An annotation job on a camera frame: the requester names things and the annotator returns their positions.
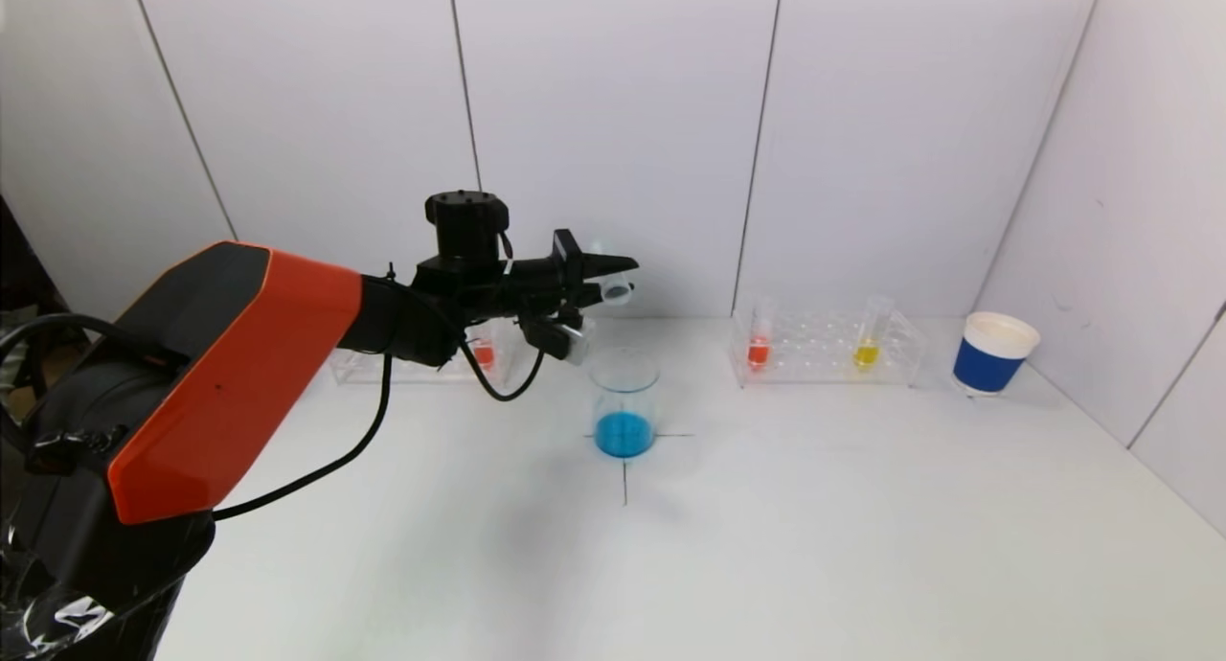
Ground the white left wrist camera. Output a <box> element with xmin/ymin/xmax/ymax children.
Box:
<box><xmin>522</xmin><ymin>314</ymin><xmax>591</xmax><ymax>366</ymax></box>

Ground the clear glass beaker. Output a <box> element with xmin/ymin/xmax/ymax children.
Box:
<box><xmin>589</xmin><ymin>347</ymin><xmax>661</xmax><ymax>459</ymax></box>

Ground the test tube with yellow pigment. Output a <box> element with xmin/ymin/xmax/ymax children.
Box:
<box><xmin>851</xmin><ymin>296</ymin><xmax>894</xmax><ymax>372</ymax></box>

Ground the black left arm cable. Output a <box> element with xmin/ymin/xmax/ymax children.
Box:
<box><xmin>211</xmin><ymin>340</ymin><xmax>549</xmax><ymax>524</ymax></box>

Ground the test tube for blue pigment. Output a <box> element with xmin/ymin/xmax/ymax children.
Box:
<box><xmin>582</xmin><ymin>239</ymin><xmax>636</xmax><ymax>308</ymax></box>

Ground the blue sleeved white paper cup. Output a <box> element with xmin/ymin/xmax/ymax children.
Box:
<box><xmin>952</xmin><ymin>312</ymin><xmax>1041</xmax><ymax>398</ymax></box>

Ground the test tube with red pigment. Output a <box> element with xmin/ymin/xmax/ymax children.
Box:
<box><xmin>469</xmin><ymin>318</ymin><xmax>500</xmax><ymax>373</ymax></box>
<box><xmin>746</xmin><ymin>297</ymin><xmax>778</xmax><ymax>373</ymax></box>

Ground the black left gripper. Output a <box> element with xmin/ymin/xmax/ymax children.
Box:
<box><xmin>510</xmin><ymin>228</ymin><xmax>640</xmax><ymax>321</ymax></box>

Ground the clear acrylic test tube rack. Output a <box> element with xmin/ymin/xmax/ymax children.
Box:
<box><xmin>330</xmin><ymin>318</ymin><xmax>509</xmax><ymax>386</ymax></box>
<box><xmin>728</xmin><ymin>308</ymin><xmax>926</xmax><ymax>388</ymax></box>

